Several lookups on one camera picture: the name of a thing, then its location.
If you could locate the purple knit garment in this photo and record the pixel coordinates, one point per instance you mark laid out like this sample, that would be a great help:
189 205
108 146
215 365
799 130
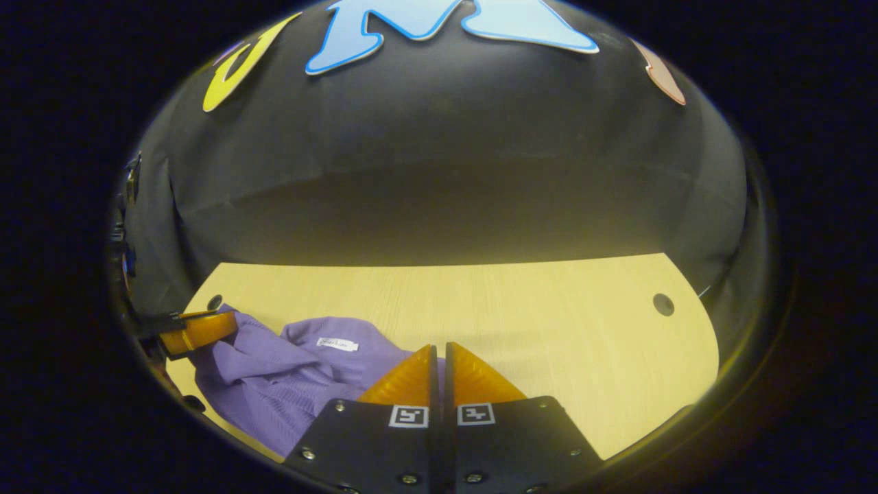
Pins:
274 391

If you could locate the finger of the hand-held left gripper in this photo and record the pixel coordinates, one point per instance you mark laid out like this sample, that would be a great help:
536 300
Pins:
202 331

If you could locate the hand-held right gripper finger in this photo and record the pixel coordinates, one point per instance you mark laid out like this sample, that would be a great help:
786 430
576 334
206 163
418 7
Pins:
435 446
449 446

